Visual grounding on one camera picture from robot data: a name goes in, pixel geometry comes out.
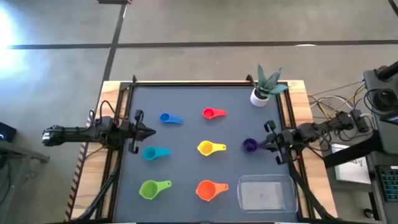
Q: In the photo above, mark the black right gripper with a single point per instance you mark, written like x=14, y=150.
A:
x=286, y=138

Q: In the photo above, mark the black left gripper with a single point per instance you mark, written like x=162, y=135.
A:
x=128, y=132

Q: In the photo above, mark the purple measuring cup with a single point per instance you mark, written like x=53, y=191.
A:
x=249, y=145

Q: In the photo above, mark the teal measuring cup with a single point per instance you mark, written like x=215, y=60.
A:
x=150, y=153

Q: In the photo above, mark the blue measuring cup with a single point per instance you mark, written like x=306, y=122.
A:
x=164, y=118

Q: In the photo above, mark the green measuring cup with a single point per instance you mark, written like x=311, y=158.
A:
x=148, y=189

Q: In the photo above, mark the yellow measuring cup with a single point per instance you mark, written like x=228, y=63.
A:
x=206, y=148

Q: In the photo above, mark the red measuring cup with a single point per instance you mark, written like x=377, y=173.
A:
x=208, y=113

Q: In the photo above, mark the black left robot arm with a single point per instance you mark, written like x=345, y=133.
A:
x=77, y=132

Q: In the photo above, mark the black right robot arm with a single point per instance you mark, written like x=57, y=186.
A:
x=314, y=129

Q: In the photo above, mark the succulent plant in white pot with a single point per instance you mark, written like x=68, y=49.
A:
x=259, y=98

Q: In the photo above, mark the clear plastic container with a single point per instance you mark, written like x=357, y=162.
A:
x=267, y=194

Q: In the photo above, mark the dark grey table mat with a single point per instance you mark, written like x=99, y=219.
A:
x=186, y=168

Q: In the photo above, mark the black diagonal beam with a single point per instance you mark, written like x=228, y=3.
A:
x=351, y=152

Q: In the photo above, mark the white paper sheet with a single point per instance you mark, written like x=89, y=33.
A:
x=354, y=171

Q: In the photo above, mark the black power strip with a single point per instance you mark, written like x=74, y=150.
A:
x=362, y=124

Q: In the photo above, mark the grey equipment cart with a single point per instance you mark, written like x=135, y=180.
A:
x=371, y=81

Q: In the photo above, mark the dark keyboard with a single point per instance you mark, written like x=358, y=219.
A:
x=390, y=183

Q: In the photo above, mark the grey metal desk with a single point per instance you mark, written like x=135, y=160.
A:
x=18, y=151

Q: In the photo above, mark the black box with blue light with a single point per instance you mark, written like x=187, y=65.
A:
x=7, y=132

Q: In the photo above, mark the black pole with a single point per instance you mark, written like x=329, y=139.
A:
x=388, y=71

